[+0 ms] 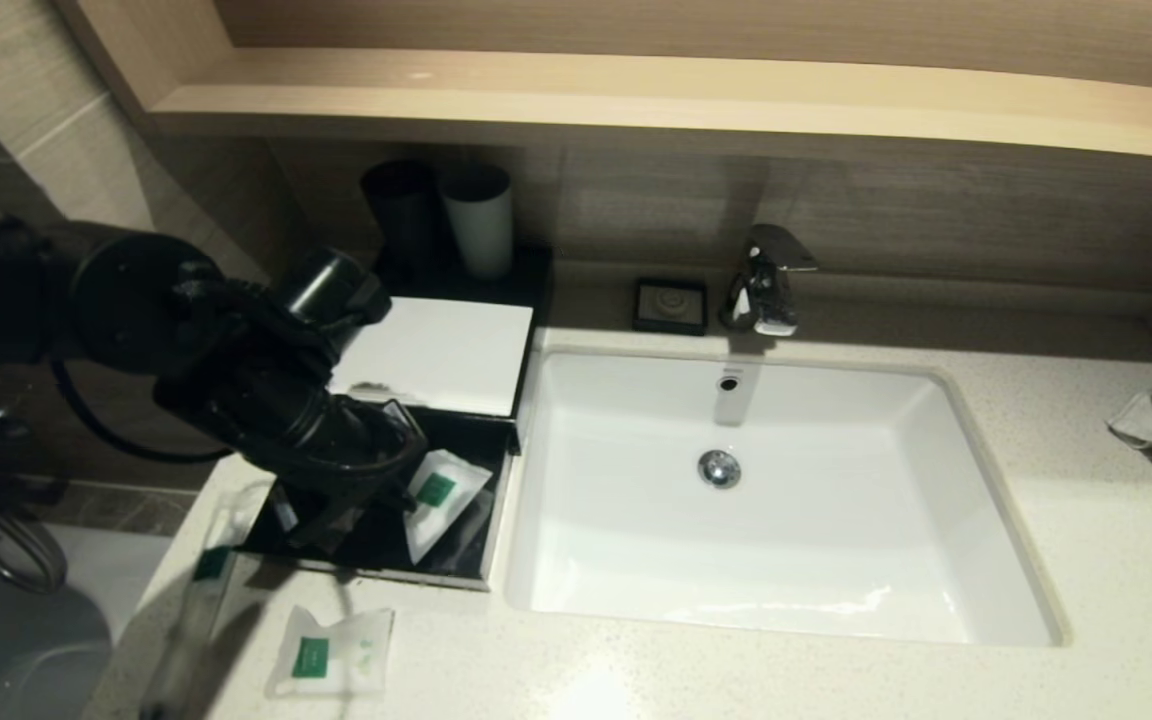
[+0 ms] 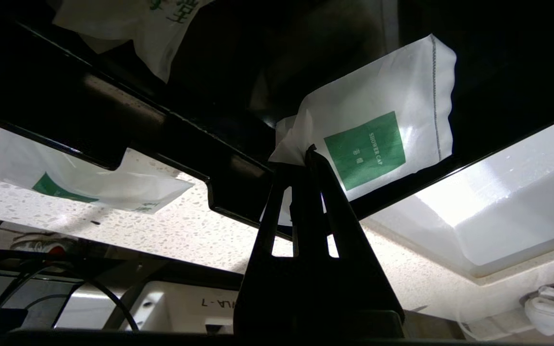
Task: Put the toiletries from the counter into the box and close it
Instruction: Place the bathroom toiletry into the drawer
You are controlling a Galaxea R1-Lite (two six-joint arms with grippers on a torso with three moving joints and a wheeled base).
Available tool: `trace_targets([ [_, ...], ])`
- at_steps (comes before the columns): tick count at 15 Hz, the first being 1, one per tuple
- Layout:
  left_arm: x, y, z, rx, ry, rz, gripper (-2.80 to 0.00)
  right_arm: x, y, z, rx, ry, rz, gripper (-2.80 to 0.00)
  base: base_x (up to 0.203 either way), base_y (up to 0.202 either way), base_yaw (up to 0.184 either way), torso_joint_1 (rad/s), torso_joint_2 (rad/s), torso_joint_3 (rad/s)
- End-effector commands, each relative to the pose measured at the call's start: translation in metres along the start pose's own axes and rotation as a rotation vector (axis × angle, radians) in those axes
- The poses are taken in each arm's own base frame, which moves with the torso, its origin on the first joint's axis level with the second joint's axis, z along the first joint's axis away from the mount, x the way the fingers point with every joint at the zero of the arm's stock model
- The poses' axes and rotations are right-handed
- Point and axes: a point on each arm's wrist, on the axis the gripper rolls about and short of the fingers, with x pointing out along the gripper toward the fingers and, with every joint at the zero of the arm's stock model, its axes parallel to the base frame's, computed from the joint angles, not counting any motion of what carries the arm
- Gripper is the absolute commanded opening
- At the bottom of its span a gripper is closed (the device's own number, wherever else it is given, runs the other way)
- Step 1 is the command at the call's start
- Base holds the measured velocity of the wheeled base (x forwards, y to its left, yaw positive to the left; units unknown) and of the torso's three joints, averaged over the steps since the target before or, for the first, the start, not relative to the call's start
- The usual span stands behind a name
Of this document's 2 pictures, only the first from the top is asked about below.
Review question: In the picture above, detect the small sachet with green label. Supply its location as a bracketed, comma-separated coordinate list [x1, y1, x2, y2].
[403, 448, 494, 566]

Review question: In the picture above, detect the black glossy box drawer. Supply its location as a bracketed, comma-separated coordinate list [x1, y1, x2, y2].
[241, 408, 519, 593]

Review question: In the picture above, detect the black plastic cup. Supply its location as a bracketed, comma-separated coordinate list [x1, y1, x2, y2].
[359, 162, 440, 271]

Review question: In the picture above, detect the black tray with white liner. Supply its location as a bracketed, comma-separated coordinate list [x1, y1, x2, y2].
[331, 245, 554, 421]

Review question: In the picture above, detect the long clear toothbrush packet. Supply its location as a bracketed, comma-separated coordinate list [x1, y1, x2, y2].
[141, 485, 272, 720]

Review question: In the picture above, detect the flat sachet with green label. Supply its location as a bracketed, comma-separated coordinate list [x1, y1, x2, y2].
[266, 605, 397, 699]

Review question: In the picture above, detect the grey plastic cup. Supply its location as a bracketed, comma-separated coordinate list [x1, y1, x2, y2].
[441, 165, 516, 281]

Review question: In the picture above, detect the black square soap dish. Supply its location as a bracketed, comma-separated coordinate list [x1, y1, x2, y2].
[633, 280, 709, 338]

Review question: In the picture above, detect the chrome sink drain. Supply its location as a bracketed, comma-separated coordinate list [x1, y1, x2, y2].
[697, 450, 743, 491]

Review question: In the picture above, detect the chrome sink faucet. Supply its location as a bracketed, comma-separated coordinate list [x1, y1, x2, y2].
[719, 226, 819, 339]

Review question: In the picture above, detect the white ceramic sink basin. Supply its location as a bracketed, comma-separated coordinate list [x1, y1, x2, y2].
[506, 345, 1072, 649]

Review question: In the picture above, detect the black coiled cable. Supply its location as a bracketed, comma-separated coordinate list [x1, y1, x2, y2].
[0, 470, 69, 596]

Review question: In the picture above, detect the light wooden wall shelf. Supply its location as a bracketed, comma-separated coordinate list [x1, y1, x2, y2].
[56, 0, 1152, 166]

